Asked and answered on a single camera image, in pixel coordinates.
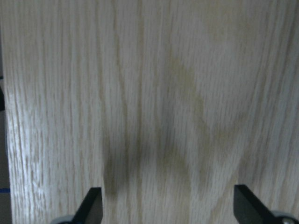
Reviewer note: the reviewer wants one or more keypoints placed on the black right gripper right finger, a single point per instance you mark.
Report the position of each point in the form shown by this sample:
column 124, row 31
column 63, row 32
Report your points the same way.
column 248, row 209

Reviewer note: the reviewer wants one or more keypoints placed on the wooden drawer cabinet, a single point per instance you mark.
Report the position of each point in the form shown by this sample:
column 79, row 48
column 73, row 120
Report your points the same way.
column 165, row 104

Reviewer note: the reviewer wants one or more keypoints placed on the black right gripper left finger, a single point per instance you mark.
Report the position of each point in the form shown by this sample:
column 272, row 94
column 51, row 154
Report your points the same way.
column 89, row 212

